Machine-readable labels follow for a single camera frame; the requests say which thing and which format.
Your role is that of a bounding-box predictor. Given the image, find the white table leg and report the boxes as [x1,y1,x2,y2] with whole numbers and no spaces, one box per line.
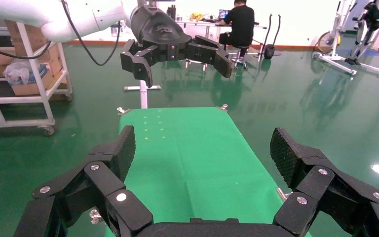
[124,80,161,109]

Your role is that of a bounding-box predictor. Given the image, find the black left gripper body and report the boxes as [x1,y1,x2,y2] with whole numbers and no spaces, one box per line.
[130,5,193,64]

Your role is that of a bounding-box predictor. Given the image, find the brown cardboard box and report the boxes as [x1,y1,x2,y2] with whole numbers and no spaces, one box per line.
[0,46,16,66]
[40,44,63,78]
[11,69,54,96]

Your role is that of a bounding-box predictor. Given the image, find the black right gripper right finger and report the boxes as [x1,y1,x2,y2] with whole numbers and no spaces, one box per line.
[270,127,379,237]

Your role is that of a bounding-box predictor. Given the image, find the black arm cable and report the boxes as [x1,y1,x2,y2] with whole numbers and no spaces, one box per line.
[60,0,122,67]
[0,40,52,61]

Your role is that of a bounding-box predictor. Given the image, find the white desk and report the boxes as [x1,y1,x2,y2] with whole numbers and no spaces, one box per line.
[176,18,268,71]

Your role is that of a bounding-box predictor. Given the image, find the person in black clothes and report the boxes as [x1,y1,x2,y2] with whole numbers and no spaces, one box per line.
[218,0,256,50]

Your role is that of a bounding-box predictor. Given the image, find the stacked cardboard boxes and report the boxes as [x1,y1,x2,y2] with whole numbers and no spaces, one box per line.
[4,19,48,56]

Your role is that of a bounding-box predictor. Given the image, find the round stool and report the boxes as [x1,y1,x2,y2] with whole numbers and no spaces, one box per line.
[230,45,252,70]

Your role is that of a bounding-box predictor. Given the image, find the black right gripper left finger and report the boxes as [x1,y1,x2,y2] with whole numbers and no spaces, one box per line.
[13,125,154,237]

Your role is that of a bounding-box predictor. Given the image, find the white metal rack cart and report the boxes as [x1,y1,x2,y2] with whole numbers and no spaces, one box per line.
[0,21,73,136]

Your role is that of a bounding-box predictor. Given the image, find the black hooked rod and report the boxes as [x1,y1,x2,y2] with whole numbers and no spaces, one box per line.
[259,13,273,61]
[272,13,282,46]

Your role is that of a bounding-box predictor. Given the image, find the black canister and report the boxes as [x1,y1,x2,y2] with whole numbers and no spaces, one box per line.
[263,44,276,60]

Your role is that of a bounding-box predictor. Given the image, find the yellow wheel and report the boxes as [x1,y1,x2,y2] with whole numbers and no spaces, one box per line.
[317,31,341,54]

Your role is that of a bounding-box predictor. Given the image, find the green table cloth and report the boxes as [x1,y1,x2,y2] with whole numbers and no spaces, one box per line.
[104,107,313,237]

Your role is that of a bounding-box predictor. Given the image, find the clear plastic bag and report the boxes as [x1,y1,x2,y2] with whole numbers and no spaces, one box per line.
[2,59,48,86]

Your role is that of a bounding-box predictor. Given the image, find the grey black machine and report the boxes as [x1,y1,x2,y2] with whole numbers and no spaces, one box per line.
[344,0,379,66]

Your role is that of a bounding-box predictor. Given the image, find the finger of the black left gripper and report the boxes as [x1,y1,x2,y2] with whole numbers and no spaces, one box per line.
[120,39,159,88]
[185,35,234,79]

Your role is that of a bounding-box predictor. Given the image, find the white metal stand frame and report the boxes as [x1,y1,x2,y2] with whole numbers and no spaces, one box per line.
[312,0,379,79]

